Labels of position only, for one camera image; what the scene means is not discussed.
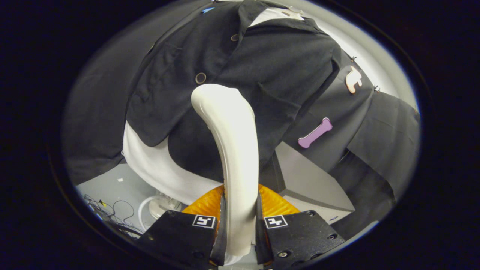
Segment black floor cables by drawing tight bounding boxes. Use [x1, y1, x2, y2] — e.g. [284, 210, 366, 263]
[83, 194, 145, 237]

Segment grey cabinet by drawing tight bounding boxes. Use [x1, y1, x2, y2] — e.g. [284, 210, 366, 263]
[272, 142, 355, 225]

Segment black backdrop cloth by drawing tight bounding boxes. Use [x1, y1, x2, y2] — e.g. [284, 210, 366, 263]
[62, 0, 420, 240]

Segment white shirt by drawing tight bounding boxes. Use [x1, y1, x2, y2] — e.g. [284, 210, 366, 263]
[122, 7, 304, 206]

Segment white garment steamer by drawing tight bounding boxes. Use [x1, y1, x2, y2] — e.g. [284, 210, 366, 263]
[190, 83, 260, 265]

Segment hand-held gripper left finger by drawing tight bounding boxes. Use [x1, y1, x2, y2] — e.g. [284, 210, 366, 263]
[137, 184, 227, 270]

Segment black suit jacket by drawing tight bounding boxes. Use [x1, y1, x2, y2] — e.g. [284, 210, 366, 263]
[126, 0, 342, 184]

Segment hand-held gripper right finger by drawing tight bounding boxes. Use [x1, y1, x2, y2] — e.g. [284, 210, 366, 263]
[256, 184, 346, 267]

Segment white garment stand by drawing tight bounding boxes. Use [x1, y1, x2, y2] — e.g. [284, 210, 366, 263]
[138, 193, 183, 231]

